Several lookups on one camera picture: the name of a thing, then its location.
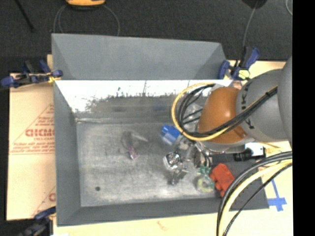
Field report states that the brown cardboard board, red print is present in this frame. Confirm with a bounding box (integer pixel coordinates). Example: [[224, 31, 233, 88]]
[[5, 55, 58, 221]]

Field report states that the grey metal bin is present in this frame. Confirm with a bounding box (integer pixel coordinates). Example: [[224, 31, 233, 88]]
[[51, 33, 269, 226]]

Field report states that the blue and white toy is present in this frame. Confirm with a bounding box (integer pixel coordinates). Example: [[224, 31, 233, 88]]
[[159, 124, 182, 146]]

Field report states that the black cylinder on white bracket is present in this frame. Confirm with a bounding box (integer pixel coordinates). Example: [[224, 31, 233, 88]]
[[233, 142, 267, 162]]

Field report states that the white and yellow ring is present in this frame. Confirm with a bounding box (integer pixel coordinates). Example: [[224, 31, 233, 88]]
[[193, 174, 216, 194]]

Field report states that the clear purple plastic piece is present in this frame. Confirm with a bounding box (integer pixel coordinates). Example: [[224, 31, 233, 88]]
[[120, 130, 150, 160]]

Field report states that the red-orange plastic toy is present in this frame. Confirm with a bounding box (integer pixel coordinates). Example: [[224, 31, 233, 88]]
[[209, 163, 236, 198]]

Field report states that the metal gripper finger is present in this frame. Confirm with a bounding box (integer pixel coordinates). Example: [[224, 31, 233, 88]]
[[162, 151, 184, 171], [168, 166, 189, 186]]

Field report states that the clear plastic bottle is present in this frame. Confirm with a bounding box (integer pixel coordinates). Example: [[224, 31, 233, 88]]
[[181, 101, 205, 133]]

